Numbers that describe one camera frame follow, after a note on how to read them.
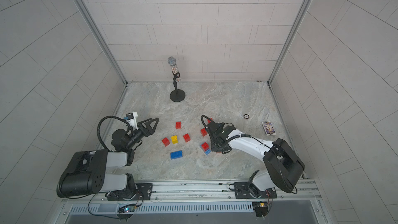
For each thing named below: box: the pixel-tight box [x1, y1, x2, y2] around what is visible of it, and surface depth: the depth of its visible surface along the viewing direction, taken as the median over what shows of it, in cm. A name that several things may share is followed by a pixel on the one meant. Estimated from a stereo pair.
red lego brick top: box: [175, 121, 182, 130], surface depth 95 cm
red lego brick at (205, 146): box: [201, 142, 210, 152], surface depth 82 cm
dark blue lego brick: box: [170, 150, 183, 160], surface depth 83 cm
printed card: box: [261, 120, 277, 136], surface depth 93 cm
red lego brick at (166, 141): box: [161, 136, 171, 147], surface depth 86 cm
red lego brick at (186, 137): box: [182, 133, 191, 143], surface depth 88 cm
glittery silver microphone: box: [167, 56, 181, 82], surface depth 88 cm
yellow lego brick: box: [171, 134, 179, 145], surface depth 86 cm
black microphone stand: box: [169, 70, 187, 103], surface depth 109 cm
